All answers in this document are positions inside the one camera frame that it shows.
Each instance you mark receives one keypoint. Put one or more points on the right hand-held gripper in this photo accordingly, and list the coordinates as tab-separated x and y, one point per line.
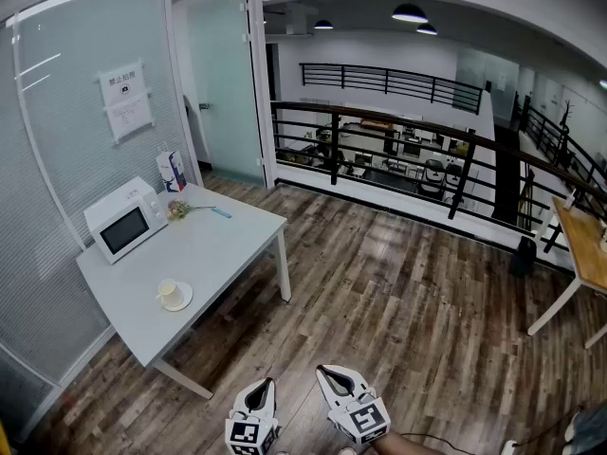
365	420

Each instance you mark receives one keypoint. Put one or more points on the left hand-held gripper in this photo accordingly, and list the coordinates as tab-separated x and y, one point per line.
246	436

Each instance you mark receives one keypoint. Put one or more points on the white saucer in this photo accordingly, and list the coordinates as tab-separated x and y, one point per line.
186	296

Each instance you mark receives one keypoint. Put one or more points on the white cup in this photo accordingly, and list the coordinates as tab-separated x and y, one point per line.
170	291

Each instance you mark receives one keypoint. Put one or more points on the person's right forearm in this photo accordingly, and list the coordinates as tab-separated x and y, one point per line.
408	445

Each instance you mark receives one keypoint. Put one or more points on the person's right shoe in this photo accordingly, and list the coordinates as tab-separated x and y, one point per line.
347	451

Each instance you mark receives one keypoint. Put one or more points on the white table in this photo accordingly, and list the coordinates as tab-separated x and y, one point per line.
208	249

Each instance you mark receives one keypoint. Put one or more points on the white power strip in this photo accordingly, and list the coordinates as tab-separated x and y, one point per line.
508	448

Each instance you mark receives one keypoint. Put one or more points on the light blue pen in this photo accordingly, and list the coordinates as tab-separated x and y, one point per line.
221	213

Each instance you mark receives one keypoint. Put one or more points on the small flower bouquet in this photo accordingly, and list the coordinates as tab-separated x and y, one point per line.
178	209

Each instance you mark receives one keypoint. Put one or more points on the white microwave oven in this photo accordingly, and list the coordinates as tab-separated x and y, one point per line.
124	221

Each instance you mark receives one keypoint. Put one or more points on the black office chair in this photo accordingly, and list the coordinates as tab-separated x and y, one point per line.
432	180

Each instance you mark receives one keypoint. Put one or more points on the white paper bag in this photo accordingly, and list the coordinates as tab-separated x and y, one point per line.
171	171

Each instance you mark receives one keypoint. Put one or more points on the black balcony railing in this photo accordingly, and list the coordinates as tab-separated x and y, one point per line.
469	159

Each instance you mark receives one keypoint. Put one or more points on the wooden desk with white legs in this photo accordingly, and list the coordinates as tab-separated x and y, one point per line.
585	244

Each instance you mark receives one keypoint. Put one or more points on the black far railing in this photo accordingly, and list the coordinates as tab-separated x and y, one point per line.
393	81

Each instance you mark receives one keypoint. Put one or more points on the white printed notice sheet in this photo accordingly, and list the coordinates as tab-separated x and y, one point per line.
128	116

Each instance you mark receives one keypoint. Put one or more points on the frosted glass door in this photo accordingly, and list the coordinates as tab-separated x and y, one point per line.
227	88

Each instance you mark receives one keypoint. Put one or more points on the white warning sign sheet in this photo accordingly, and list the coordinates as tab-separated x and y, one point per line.
121	81

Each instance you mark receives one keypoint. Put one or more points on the large black pendant lamp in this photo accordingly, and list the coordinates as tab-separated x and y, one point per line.
410	13

